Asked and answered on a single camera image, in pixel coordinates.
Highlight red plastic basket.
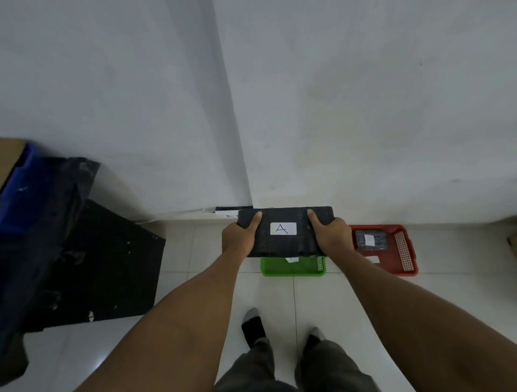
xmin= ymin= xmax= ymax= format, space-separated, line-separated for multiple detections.
xmin=348 ymin=224 xmax=419 ymax=277

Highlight green plastic basket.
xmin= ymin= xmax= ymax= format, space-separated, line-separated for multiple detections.
xmin=260 ymin=255 xmax=327 ymax=278

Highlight white power strip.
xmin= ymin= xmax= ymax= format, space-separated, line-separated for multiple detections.
xmin=201 ymin=206 xmax=253 ymax=220

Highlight brown cardboard box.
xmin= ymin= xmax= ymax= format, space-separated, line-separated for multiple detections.
xmin=0 ymin=138 xmax=28 ymax=191

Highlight person's left hand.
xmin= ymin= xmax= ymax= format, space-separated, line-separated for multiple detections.
xmin=221 ymin=211 xmax=264 ymax=263

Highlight person's left foot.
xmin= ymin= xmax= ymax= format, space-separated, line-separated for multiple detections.
xmin=241 ymin=307 xmax=267 ymax=349

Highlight black packet labelled A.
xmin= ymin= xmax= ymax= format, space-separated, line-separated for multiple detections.
xmin=236 ymin=206 xmax=336 ymax=258

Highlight person's left forearm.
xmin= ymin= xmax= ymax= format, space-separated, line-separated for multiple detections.
xmin=74 ymin=250 xmax=251 ymax=392

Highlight blue plastic container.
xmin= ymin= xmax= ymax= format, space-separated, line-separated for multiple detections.
xmin=0 ymin=143 xmax=41 ymax=235

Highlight person's right foot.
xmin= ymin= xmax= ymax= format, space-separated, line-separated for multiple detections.
xmin=303 ymin=326 xmax=327 ymax=352

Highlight person's grey trousers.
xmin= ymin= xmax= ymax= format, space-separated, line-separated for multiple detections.
xmin=214 ymin=337 xmax=382 ymax=392

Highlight person's right hand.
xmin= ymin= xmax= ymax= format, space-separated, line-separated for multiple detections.
xmin=306 ymin=208 xmax=356 ymax=260

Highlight black plastic bag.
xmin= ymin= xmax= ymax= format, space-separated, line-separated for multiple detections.
xmin=0 ymin=157 xmax=101 ymax=387

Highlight black packet labelled B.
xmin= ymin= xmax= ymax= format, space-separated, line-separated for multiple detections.
xmin=353 ymin=229 xmax=389 ymax=253

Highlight person's foot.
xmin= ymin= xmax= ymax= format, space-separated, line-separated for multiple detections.
xmin=303 ymin=326 xmax=327 ymax=352
xmin=241 ymin=307 xmax=267 ymax=349

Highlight person's right forearm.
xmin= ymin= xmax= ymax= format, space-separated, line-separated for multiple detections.
xmin=331 ymin=246 xmax=517 ymax=392

